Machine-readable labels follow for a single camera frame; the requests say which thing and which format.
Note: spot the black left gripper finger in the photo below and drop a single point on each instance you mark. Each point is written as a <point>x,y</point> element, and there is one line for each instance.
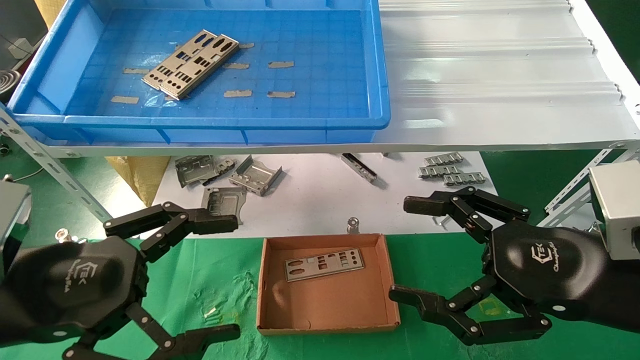
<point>210,224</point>

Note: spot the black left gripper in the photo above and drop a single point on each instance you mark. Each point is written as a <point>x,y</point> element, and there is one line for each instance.
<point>75,285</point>

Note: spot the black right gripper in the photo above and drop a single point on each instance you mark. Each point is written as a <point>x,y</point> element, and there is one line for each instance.
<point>550,270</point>

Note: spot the shallow brown cardboard box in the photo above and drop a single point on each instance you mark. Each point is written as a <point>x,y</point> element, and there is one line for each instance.
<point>325,310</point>

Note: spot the blue plastic tray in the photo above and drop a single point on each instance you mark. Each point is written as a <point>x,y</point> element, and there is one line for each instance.
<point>310,40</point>

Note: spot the small white scraps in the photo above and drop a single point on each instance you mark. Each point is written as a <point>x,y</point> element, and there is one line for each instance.
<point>211,313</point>

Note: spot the flat stamped metal plate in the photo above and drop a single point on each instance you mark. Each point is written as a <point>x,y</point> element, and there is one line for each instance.
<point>222,197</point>

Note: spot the green table cloth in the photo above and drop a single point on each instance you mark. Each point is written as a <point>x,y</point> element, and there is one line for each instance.
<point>200,280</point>

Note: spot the silver binder clip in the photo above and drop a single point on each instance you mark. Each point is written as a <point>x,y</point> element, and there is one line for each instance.
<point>62,234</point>
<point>353,223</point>

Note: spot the ridged metal strip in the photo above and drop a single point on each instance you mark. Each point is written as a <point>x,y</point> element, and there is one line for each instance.
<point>444,159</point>
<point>465,179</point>
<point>440,172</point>

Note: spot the white paper sheet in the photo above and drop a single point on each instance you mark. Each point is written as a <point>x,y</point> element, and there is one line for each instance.
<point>310,200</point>

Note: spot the brown tape piece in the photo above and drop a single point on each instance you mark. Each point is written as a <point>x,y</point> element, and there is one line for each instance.
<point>136,71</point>
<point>235,65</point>
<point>245,45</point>
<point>280,94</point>
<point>280,64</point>
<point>237,93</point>
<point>124,99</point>

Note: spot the white metal shelf board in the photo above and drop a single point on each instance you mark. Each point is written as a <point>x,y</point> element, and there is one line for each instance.
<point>475,75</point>

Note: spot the small round metal fitting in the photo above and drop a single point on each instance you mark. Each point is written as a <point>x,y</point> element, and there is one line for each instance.
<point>4,149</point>

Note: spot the grey block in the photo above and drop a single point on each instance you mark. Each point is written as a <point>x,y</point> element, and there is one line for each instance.
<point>20,47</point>

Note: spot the grey stamped metal bracket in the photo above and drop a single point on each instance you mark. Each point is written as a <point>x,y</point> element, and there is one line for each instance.
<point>192,170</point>

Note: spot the small grey metal bracket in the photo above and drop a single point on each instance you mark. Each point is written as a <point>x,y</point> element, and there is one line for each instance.
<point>226,165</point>

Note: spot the u-shaped metal bracket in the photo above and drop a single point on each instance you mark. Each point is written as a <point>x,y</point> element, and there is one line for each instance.
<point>255,176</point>

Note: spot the long narrow metal bracket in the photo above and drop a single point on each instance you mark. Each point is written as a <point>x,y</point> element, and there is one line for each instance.
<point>360,169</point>

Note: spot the white slotted rack post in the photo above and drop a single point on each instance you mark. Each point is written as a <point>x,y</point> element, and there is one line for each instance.
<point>582,182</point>
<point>50,159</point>

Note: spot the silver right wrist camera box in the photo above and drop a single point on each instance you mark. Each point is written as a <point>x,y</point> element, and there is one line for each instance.
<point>620,210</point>

